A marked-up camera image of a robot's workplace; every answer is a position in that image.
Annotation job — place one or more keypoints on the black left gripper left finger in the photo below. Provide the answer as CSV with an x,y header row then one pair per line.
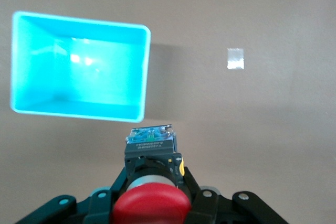
x,y
99,208

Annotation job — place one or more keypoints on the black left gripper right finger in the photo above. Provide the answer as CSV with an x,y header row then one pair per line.
x,y
210,208

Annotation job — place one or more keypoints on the red mushroom push button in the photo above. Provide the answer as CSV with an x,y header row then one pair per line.
x,y
151,203

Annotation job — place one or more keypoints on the cyan plastic box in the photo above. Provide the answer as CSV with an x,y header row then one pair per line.
x,y
78,69

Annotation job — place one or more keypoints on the clear tape patch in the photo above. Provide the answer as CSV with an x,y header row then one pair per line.
x,y
235,58

